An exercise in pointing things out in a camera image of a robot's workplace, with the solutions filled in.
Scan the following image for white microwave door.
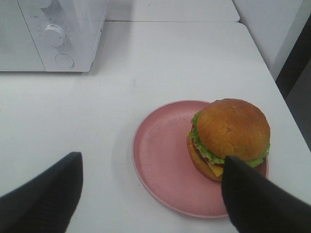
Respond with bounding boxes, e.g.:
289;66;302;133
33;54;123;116
0;0;45;71

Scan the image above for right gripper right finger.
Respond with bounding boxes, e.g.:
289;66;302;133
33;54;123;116
221;156;311;233

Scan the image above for white timer knob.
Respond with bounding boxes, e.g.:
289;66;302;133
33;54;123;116
42;24;66;47

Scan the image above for round white door button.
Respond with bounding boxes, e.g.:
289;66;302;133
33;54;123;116
55;53;74;68

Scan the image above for white microwave oven body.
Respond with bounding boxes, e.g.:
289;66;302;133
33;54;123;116
18;0;107;72

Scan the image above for burger with sesame bun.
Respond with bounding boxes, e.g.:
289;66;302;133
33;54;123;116
187;99;271;182

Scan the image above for pink round plate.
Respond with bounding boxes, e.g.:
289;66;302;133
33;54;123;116
133;100;268;218

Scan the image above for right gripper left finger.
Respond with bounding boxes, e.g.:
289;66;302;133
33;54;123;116
0;152;83;233

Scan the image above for white partition panel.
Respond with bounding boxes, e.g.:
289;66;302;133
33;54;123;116
233;0;311;80

